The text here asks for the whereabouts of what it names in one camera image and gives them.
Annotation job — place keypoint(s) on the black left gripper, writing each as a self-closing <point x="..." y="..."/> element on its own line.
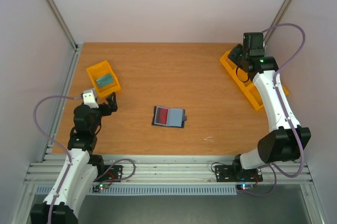
<point x="108" y="111"/>

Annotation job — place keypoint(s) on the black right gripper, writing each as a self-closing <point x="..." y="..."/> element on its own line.
<point x="235" y="54"/>

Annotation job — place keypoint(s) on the teal credit card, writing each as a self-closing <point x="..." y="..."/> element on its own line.
<point x="104" y="81"/>

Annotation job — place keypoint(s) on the blue leather card holder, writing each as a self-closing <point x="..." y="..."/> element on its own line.
<point x="176" y="118"/>

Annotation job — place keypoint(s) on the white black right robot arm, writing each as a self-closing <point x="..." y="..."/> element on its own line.
<point x="286" y="139"/>

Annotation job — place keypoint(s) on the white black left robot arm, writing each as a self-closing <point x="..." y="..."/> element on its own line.
<point x="81" y="166"/>

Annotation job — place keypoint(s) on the yellow bin far right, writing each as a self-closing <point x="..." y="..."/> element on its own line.
<point x="227" y="63"/>

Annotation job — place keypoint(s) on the yellow bin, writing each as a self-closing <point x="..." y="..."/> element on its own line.
<point x="241" y="79"/>
<point x="99" y="70"/>
<point x="227" y="63"/>
<point x="253" y="96"/>

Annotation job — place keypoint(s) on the yellow bin middle right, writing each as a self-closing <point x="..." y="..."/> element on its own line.
<point x="241" y="79"/>

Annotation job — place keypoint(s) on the yellow bin left side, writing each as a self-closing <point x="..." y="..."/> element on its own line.
<point x="99" y="70"/>

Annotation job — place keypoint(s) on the yellow bin near right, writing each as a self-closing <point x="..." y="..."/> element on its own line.
<point x="253" y="96"/>

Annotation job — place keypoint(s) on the left small circuit board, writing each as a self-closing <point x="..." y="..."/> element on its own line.
<point x="99" y="188"/>

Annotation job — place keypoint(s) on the small circuit board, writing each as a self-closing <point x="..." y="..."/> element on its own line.
<point x="244" y="187"/>
<point x="99" y="188"/>

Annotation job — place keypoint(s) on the right small circuit board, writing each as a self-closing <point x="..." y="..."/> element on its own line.
<point x="244" y="187"/>

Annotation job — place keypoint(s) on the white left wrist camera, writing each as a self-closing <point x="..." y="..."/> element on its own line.
<point x="90" y="98"/>

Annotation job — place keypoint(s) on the left aluminium corner post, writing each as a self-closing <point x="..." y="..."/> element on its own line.
<point x="52" y="5"/>

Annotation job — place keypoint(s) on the aluminium corner post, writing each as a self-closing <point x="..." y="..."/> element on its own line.
<point x="52" y="5"/>
<point x="284" y="9"/>

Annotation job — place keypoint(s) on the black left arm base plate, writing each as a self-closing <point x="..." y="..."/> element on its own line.
<point x="114" y="174"/>

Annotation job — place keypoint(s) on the aluminium rail base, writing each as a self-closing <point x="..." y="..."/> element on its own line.
<point x="150" y="169"/>

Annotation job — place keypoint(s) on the grey slotted cable duct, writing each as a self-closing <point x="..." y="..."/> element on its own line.
<point x="165" y="190"/>

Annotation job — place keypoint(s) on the right aluminium corner post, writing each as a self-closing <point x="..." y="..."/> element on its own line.
<point x="284" y="9"/>

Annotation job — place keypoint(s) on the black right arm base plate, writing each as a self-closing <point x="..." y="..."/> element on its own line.
<point x="228" y="173"/>

